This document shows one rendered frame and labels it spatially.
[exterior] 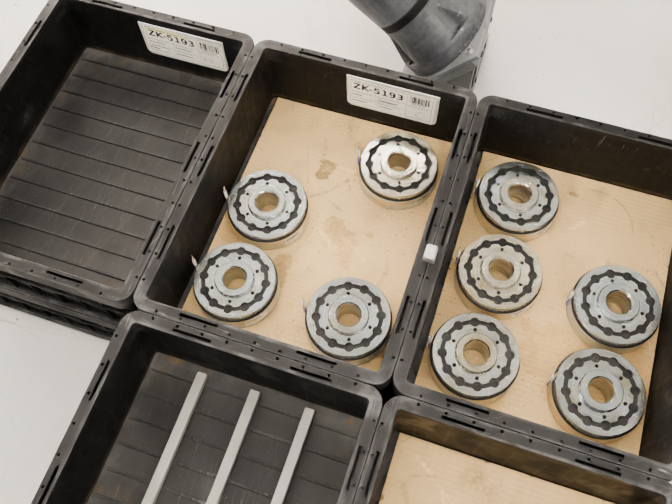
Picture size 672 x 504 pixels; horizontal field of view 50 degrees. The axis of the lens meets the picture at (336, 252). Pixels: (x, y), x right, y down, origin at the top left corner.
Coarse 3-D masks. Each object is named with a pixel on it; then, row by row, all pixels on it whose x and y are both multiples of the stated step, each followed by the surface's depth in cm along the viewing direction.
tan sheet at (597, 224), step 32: (512, 160) 98; (576, 192) 96; (608, 192) 96; (640, 192) 96; (480, 224) 94; (576, 224) 94; (608, 224) 94; (640, 224) 94; (544, 256) 92; (576, 256) 92; (608, 256) 92; (640, 256) 92; (448, 288) 91; (544, 288) 90; (512, 320) 89; (544, 320) 89; (544, 352) 87; (640, 352) 86; (416, 384) 86; (512, 384) 85; (544, 384) 85; (544, 416) 84
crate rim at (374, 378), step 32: (256, 64) 94; (352, 64) 94; (224, 128) 90; (448, 160) 87; (192, 192) 86; (448, 192) 85; (160, 256) 84; (416, 256) 82; (416, 288) 80; (192, 320) 79; (288, 352) 77; (384, 384) 76
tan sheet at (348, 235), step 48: (288, 144) 100; (336, 144) 100; (432, 144) 100; (336, 192) 97; (432, 192) 97; (240, 240) 94; (336, 240) 94; (384, 240) 94; (192, 288) 92; (288, 288) 91; (384, 288) 91; (288, 336) 89
